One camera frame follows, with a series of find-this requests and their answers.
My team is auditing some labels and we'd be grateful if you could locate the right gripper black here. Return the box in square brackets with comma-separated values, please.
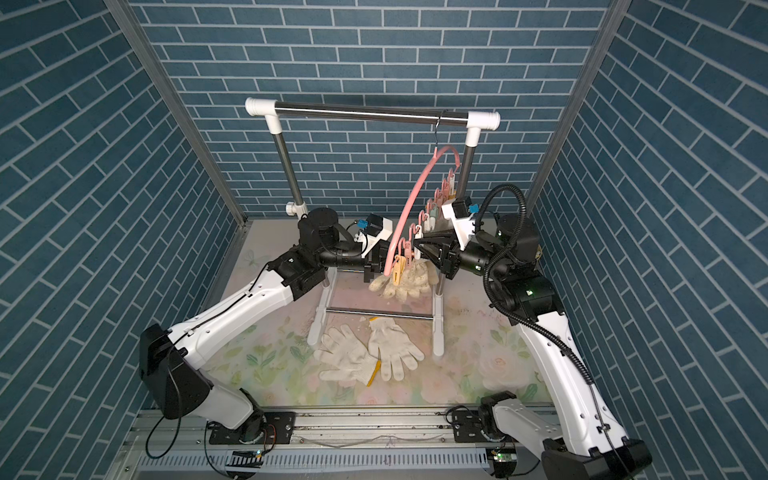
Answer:
[416, 232, 507, 284]

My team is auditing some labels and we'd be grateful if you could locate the beige glove dark cuff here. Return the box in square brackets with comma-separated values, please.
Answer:
[368, 275, 397, 299]

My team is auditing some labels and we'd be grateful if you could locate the beige cotton glove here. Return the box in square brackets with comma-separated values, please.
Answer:
[395, 259, 439, 302]

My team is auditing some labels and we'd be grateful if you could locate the pink clip hanger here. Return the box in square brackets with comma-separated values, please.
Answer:
[383, 139, 461, 283]

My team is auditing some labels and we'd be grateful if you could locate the white cotton glove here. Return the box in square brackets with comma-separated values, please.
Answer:
[314, 325, 381, 386]

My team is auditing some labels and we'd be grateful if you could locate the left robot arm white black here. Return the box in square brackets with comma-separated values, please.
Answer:
[139, 207, 394, 435]

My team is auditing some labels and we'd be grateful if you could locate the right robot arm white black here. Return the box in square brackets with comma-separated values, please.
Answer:
[417, 214, 652, 479]

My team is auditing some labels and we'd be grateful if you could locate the white glove yellow cuff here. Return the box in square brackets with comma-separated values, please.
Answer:
[368, 317, 425, 381]

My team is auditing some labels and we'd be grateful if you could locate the metal clothes drying rack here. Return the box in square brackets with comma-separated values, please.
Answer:
[244, 97, 502, 360]

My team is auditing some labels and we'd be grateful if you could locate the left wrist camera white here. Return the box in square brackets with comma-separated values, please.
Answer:
[354, 214, 394, 257]

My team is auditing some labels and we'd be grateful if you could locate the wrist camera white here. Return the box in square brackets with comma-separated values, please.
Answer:
[354, 214, 394, 257]
[441, 197, 479, 251]

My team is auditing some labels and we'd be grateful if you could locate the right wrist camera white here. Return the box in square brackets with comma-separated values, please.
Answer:
[441, 197, 479, 251]

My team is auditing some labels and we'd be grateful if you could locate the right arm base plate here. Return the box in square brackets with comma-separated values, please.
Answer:
[444, 405, 513, 444]

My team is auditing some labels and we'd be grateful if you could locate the aluminium front rail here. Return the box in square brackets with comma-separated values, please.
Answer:
[107, 405, 559, 479]

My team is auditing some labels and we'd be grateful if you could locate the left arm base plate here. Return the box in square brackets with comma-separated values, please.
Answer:
[208, 411, 297, 447]

